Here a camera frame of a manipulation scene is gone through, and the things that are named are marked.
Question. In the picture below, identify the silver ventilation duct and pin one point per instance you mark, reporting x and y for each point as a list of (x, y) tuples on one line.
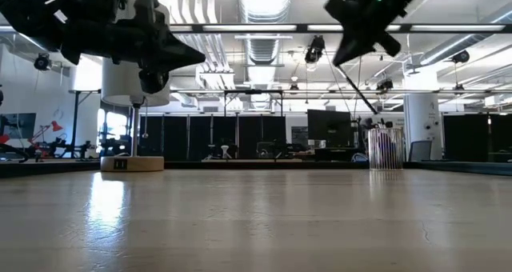
[(264, 8)]

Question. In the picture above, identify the black aluminium table frame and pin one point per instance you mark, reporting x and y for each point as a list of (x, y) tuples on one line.
[(260, 165)]

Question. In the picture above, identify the pen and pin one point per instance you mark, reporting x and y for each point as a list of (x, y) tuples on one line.
[(358, 90)]

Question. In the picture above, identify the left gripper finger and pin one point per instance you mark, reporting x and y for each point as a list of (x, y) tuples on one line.
[(180, 46), (180, 61)]

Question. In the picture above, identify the black ceiling camera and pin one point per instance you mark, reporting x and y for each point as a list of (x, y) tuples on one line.
[(42, 62), (461, 57)]

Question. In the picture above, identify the black partition panels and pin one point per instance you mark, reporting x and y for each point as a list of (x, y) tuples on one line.
[(176, 138), (464, 138)]

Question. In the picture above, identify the black computer monitor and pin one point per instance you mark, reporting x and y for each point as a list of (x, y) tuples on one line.
[(330, 128)]

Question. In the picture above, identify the black hanging camera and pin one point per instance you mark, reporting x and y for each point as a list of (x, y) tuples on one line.
[(316, 48)]

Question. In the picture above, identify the small white stool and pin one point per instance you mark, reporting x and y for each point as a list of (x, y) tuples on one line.
[(226, 149)]

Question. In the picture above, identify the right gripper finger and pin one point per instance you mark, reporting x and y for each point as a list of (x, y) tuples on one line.
[(346, 44), (358, 49)]

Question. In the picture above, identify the white cylindrical cup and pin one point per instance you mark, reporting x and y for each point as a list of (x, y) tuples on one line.
[(120, 88)]

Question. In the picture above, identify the red desk lamp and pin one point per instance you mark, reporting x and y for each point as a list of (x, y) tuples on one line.
[(56, 126)]

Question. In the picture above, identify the grey office chair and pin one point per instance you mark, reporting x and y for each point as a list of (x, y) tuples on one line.
[(420, 151)]

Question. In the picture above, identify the dark wall screen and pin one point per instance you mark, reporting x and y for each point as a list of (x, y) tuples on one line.
[(20, 124)]

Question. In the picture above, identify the black overhead frame beam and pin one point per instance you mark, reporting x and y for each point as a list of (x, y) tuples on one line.
[(302, 28)]

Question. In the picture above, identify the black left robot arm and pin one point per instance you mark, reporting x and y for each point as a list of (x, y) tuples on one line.
[(88, 32)]

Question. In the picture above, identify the white round pillar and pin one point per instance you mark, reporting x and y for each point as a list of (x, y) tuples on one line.
[(422, 120)]

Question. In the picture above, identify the black metal stand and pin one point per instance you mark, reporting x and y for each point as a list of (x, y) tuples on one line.
[(75, 124)]

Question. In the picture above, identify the clear ribbed glass cup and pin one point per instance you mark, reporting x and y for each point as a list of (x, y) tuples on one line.
[(385, 150)]

